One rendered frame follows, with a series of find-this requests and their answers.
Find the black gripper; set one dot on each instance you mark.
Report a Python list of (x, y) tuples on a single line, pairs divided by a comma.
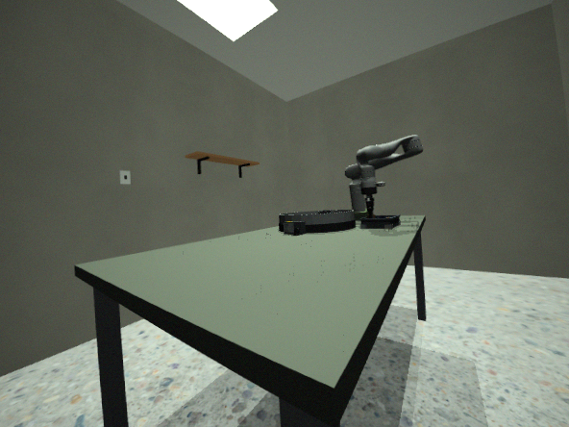
[(368, 200)]

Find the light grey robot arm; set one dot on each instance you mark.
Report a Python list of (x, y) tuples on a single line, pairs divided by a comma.
[(374, 157)]

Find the grey round turntable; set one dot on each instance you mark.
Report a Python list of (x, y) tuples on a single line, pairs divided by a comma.
[(296, 224)]

